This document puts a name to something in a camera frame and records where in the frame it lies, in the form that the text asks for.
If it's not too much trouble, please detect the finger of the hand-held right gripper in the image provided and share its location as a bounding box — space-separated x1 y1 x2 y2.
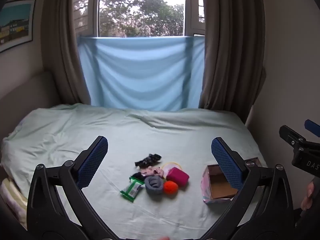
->
304 119 320 138
279 125 320 153

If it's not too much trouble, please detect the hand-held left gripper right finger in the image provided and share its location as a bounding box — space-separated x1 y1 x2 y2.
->
202 137 294 240

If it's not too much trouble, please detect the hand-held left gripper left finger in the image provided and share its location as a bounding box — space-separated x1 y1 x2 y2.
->
26 135 118 240

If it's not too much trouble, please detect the cardboard box with pink outside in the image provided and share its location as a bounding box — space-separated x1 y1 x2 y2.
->
201 157 263 205

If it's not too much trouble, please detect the magenta fabric pouch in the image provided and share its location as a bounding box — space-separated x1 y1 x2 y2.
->
166 168 189 187

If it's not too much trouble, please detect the pink fluffy sock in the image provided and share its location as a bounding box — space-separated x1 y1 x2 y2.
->
140 166 164 178

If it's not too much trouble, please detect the orange pom-pom ball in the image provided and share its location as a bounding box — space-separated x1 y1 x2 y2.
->
163 180 179 195

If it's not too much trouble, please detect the grey sock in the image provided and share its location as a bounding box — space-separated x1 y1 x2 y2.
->
144 175 166 196

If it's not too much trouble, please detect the person's right hand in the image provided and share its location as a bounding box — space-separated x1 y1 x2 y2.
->
301 179 316 211

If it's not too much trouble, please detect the bed with pale green sheet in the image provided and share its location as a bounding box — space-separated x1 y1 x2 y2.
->
0 102 270 232

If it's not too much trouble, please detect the black lace scrunchie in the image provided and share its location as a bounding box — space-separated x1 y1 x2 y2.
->
134 153 162 168

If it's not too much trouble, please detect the round white pad yellow rim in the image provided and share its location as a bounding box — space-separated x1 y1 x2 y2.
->
161 162 183 178

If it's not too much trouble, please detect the striped folded blanket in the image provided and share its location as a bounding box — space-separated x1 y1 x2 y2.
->
0 177 28 230

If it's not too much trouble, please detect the beige upholstered headboard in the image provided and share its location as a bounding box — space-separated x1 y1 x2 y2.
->
0 70 61 140

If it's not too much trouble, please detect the light blue hanging cloth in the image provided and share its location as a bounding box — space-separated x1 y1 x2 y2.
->
77 35 206 112

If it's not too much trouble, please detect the brown curtain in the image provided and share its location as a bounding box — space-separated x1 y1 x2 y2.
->
41 0 92 105
198 0 267 125

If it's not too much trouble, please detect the tree outside window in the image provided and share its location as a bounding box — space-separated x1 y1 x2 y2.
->
99 0 185 37

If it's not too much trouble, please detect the window with white frame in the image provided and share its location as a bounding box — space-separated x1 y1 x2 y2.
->
72 0 207 38

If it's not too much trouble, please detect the framed wall poster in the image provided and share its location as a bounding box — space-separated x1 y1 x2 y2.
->
0 0 37 54

